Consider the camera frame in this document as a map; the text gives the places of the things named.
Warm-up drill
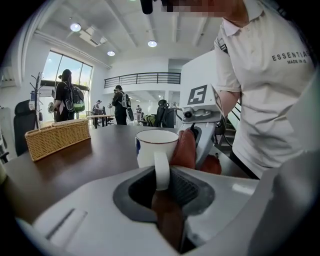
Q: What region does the person's white shirt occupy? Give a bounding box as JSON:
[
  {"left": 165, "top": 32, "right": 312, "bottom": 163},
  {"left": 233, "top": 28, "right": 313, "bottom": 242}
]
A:
[{"left": 214, "top": 0, "right": 316, "bottom": 180}]

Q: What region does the white ceiling air unit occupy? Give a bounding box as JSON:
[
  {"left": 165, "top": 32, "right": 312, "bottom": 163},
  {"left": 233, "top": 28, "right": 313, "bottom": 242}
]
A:
[{"left": 79, "top": 26, "right": 108, "bottom": 47}]

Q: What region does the person's right forearm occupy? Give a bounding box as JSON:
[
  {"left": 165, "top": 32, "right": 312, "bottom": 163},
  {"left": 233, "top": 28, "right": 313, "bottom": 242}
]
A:
[{"left": 219, "top": 91, "right": 242, "bottom": 118}]

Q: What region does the white hard-shell backpack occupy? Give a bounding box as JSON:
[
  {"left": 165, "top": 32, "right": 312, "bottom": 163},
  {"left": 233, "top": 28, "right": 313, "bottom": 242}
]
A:
[{"left": 121, "top": 92, "right": 135, "bottom": 122}]

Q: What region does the black metal balcony railing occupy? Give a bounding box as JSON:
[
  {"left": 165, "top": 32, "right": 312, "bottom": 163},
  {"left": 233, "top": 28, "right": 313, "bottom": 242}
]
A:
[{"left": 103, "top": 72, "right": 181, "bottom": 89}]

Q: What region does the black coat rack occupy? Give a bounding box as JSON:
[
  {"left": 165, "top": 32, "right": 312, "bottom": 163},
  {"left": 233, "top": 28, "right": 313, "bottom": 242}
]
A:
[{"left": 29, "top": 71, "right": 45, "bottom": 130}]

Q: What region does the reddish-brown knitted cloth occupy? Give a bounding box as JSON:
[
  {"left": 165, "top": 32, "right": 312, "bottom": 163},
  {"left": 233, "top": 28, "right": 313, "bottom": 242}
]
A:
[{"left": 171, "top": 129, "right": 222, "bottom": 176}]

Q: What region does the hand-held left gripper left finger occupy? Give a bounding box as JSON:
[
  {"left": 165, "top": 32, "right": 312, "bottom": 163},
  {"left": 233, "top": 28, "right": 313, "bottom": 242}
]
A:
[{"left": 16, "top": 166, "right": 181, "bottom": 256}]

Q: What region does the black head-mounted camera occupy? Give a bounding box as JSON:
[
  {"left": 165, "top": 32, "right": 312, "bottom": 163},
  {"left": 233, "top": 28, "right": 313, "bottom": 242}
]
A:
[{"left": 139, "top": 0, "right": 154, "bottom": 15}]

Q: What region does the black high-back office chair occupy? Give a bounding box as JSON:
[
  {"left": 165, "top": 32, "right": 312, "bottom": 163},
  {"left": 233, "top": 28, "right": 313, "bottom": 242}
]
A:
[{"left": 13, "top": 99, "right": 38, "bottom": 157}]

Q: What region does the wicker basket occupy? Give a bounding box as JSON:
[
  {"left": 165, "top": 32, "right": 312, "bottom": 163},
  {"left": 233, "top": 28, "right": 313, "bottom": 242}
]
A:
[{"left": 24, "top": 118, "right": 91, "bottom": 162}]

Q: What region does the black office chair with clutter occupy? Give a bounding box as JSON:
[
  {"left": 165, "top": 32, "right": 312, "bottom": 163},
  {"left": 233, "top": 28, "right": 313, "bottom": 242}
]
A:
[{"left": 143, "top": 99, "right": 175, "bottom": 128}]

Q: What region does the white mug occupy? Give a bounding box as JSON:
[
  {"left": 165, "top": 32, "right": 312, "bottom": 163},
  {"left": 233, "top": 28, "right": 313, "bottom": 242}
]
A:
[{"left": 134, "top": 129, "right": 180, "bottom": 191}]

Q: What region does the green and black backpack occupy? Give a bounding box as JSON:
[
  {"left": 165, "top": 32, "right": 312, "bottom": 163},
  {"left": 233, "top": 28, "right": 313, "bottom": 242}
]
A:
[{"left": 63, "top": 84, "right": 86, "bottom": 113}]

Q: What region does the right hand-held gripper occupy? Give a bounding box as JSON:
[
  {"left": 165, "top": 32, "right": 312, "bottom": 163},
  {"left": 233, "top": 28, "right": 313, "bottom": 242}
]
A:
[{"left": 181, "top": 50, "right": 226, "bottom": 171}]

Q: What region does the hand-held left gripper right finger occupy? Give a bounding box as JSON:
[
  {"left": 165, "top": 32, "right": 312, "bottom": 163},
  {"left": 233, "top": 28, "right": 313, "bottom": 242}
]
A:
[{"left": 171, "top": 166, "right": 261, "bottom": 252}]

